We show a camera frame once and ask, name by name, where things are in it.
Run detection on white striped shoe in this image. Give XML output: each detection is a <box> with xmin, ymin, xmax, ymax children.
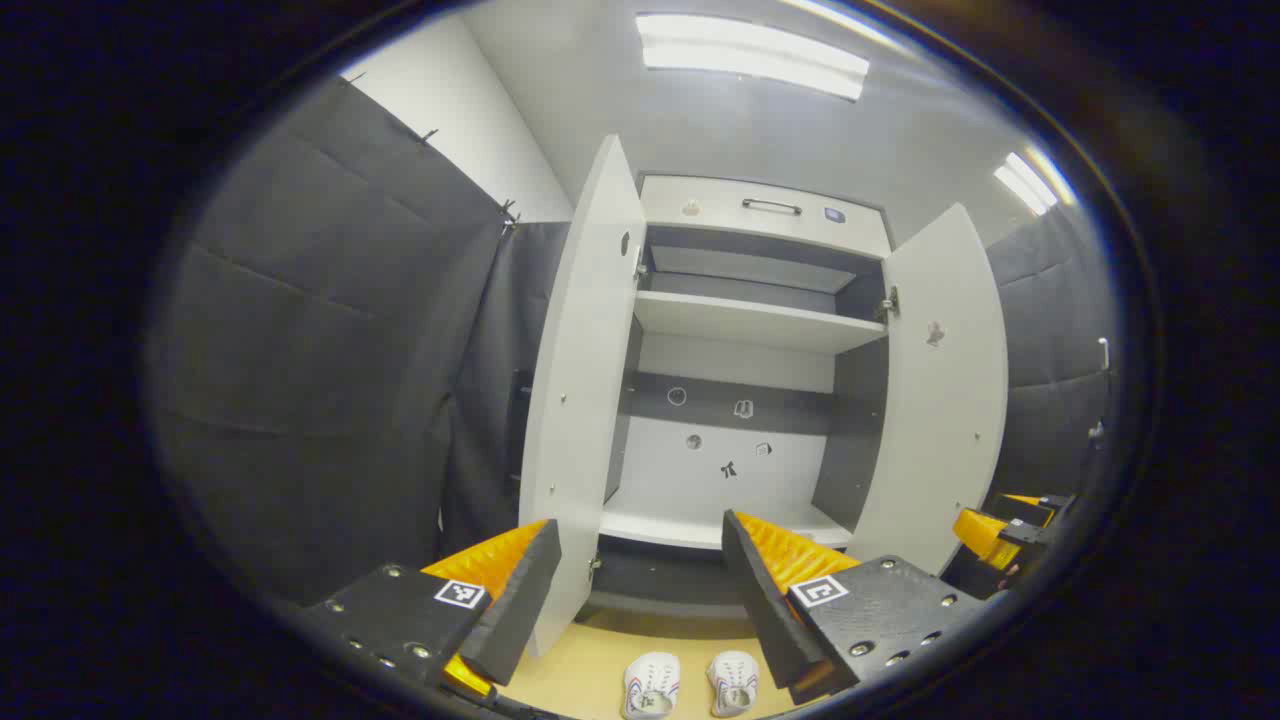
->
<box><xmin>706</xmin><ymin>650</ymin><xmax>761</xmax><ymax>717</ymax></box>
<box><xmin>622</xmin><ymin>652</ymin><xmax>681</xmax><ymax>719</ymax></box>

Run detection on white shoe cabinet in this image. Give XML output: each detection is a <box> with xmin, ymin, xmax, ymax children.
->
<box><xmin>600</xmin><ymin>172</ymin><xmax>893</xmax><ymax>621</ymax></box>

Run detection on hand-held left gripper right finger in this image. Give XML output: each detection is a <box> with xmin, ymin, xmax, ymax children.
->
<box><xmin>722</xmin><ymin>508</ymin><xmax>986</xmax><ymax>706</ymax></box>

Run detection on white shoe cabinet door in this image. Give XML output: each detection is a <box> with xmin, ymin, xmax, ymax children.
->
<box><xmin>518</xmin><ymin>135</ymin><xmax>648</xmax><ymax>658</ymax></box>
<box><xmin>848</xmin><ymin>203</ymin><xmax>1009</xmax><ymax>576</ymax></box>

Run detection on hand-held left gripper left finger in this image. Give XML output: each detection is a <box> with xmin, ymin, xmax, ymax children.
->
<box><xmin>300</xmin><ymin>518</ymin><xmax>563</xmax><ymax>699</ymax></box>

